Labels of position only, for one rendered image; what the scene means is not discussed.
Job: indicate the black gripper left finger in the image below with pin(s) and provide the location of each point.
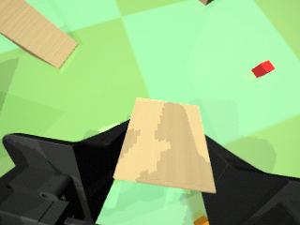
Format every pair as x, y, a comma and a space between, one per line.
90, 162

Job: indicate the small red block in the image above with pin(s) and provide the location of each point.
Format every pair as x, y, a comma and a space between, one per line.
262, 69

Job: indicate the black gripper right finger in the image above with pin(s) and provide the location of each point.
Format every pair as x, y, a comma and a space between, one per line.
243, 193

